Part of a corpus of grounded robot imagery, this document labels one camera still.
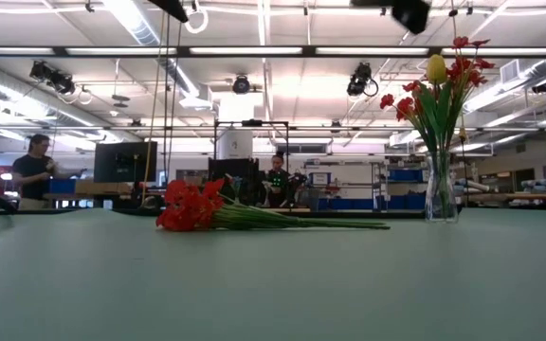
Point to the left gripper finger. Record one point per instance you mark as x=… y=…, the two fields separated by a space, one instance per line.
x=171 y=7

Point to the clear glass vase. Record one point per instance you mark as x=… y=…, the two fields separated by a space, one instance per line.
x=441 y=203

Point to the yellow artificial tulip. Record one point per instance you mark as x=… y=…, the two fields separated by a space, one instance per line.
x=437 y=68

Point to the black ceiling spotlight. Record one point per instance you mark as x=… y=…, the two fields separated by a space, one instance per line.
x=359 y=78
x=55 y=80
x=241 y=85

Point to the white air vent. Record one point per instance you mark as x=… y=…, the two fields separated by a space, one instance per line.
x=510 y=71

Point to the white cylinder tank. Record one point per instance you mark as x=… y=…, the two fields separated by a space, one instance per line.
x=235 y=144

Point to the blue storage bin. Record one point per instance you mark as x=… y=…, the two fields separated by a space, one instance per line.
x=372 y=203
x=405 y=175

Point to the black computer monitor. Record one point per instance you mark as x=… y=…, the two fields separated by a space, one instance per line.
x=121 y=161

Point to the grey metal shelf rack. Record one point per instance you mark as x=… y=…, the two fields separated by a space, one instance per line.
x=374 y=180

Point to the black upright panel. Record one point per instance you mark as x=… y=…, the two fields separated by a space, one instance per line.
x=235 y=175

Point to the brown cardboard box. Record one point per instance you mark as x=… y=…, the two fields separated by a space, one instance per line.
x=102 y=187

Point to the person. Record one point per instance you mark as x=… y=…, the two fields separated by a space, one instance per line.
x=278 y=182
x=31 y=175

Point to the blue storage box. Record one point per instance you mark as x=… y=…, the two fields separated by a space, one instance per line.
x=62 y=186

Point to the wooden workbench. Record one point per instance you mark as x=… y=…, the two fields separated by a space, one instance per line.
x=538 y=196

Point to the green table mat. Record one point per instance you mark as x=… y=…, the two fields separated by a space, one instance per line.
x=301 y=293

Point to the silver ventilation duct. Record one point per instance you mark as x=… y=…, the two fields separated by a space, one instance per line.
x=131 y=23

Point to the black overhead frame bar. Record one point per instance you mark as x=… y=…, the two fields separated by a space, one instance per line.
x=308 y=50

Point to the black metal stand frame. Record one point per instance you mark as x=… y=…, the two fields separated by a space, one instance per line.
x=254 y=123

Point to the black duct fan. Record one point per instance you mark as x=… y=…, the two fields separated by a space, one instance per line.
x=543 y=86

